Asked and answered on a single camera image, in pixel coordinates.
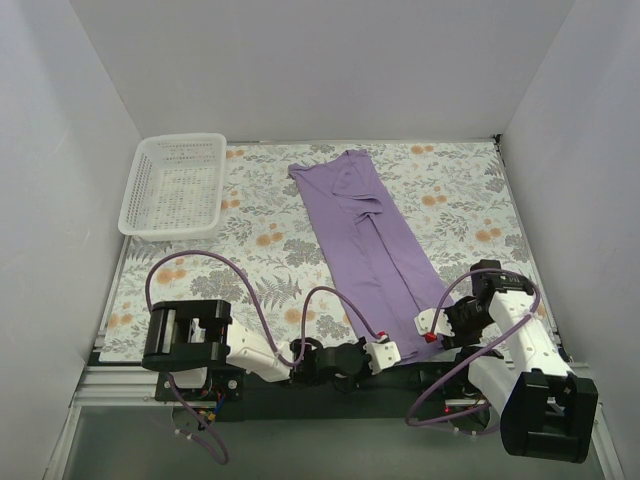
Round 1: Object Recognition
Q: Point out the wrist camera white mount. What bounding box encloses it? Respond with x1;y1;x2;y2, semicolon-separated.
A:
414;308;454;344
364;332;401;375

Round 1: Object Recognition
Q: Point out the white plastic basket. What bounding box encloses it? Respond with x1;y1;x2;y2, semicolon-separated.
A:
118;133;227;241

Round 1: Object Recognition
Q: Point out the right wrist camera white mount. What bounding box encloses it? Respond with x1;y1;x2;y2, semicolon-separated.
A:
414;308;454;344

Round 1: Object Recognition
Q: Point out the purple t shirt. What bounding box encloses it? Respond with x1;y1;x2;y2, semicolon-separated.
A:
289;150;452;364

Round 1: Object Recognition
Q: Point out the aluminium frame rail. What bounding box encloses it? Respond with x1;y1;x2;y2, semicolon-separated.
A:
45;364;624;479

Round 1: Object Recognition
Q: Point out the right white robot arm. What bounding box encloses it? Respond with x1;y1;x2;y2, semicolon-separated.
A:
436;260;598;463

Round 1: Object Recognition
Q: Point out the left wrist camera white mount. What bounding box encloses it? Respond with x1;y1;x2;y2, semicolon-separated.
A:
364;332;401;375

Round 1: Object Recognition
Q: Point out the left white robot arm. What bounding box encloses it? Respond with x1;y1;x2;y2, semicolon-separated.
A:
142;300;372;400

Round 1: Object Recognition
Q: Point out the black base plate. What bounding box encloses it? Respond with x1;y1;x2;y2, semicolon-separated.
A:
154;362;501;426

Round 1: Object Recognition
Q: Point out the floral table cloth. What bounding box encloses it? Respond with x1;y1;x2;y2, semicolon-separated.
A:
98;142;538;363

